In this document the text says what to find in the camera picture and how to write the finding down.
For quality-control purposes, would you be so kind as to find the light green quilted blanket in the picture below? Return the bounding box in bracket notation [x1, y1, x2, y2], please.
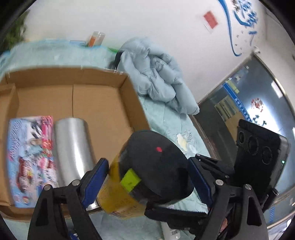
[1, 40, 209, 239]

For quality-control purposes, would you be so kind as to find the brown cardboard tray box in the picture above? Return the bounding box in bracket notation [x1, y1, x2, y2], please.
[1, 68, 150, 222]

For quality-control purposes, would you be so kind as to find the red wall notice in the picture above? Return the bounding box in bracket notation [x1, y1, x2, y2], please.
[200, 10, 218, 33]

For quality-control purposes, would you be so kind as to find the colourful pink box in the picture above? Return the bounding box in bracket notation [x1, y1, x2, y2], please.
[6, 116, 58, 208]

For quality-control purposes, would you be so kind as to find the white plastic bottle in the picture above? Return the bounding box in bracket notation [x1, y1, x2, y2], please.
[161, 222, 181, 240]

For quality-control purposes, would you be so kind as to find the yellow label glass jar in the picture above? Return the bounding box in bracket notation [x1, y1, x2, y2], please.
[98, 131, 194, 219]

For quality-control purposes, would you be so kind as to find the potted plant red pot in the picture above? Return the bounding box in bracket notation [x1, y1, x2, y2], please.
[1, 10, 30, 52]

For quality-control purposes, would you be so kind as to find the silver metal cylinder can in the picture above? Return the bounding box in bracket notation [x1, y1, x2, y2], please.
[54, 117, 102, 212]

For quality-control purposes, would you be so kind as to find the small orange glass jar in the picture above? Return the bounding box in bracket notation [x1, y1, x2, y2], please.
[87, 32, 105, 47]

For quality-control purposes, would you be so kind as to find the light blue puffer jacket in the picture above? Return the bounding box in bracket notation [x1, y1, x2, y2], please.
[114, 37, 199, 115]

